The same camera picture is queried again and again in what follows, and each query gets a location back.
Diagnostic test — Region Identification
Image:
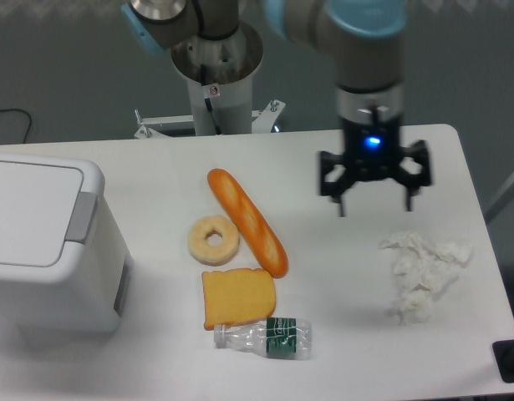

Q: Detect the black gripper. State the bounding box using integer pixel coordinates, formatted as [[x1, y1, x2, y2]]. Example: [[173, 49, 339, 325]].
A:
[[318, 109, 432, 217]]

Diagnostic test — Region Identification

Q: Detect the white plastic trash can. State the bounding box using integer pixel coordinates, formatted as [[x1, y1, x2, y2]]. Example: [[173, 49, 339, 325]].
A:
[[0, 152, 133, 343]]

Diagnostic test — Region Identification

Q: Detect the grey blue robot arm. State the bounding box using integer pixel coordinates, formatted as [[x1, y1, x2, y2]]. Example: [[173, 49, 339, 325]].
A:
[[121, 1, 432, 203]]

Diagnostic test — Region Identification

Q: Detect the crumpled white tissue paper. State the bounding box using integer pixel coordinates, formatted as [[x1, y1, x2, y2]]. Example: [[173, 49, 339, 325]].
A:
[[379, 231, 473, 326]]

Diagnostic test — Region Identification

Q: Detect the orange baguette bread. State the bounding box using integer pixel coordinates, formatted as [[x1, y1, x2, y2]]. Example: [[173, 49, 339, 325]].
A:
[[207, 169, 289, 278]]

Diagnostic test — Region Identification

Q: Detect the clear plastic bottle green label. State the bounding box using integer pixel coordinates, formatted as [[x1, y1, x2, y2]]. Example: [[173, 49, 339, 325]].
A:
[[213, 317, 313, 360]]

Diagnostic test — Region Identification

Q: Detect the yellow toast slice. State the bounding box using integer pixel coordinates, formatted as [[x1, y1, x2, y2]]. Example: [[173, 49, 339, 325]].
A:
[[201, 268, 276, 331]]

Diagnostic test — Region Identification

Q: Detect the black device at table edge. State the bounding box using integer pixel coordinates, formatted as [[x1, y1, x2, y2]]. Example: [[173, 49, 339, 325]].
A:
[[492, 340, 514, 383]]

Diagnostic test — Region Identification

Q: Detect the white metal base bracket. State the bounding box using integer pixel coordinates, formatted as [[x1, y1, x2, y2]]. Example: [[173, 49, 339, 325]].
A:
[[134, 99, 286, 140]]

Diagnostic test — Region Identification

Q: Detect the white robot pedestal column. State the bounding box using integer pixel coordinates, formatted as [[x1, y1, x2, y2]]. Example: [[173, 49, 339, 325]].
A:
[[186, 78, 252, 136]]

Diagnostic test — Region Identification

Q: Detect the pale ring donut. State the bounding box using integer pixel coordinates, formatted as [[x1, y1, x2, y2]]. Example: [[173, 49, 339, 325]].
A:
[[187, 215, 240, 265]]

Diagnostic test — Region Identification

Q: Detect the black cable on floor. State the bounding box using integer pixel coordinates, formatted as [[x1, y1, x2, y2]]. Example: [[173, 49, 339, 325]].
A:
[[0, 108, 33, 145]]

